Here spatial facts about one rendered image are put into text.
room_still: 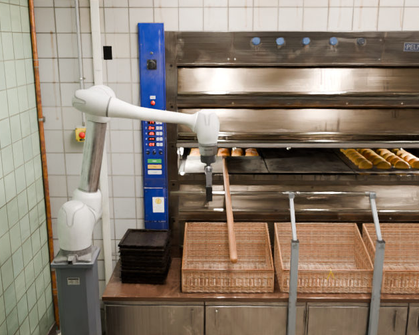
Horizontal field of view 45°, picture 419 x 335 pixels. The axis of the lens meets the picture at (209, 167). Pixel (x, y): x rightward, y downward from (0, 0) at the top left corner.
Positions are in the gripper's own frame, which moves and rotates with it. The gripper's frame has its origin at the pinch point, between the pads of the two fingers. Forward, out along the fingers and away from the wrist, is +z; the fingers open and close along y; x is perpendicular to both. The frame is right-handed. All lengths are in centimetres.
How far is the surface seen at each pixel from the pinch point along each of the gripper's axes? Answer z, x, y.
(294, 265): 51, 48, -28
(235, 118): -24, 20, -89
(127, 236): 47, -52, -68
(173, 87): -45, -20, -89
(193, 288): 70, -10, -40
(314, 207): 36, 72, -85
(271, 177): 15, 43, -87
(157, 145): -8, -32, -87
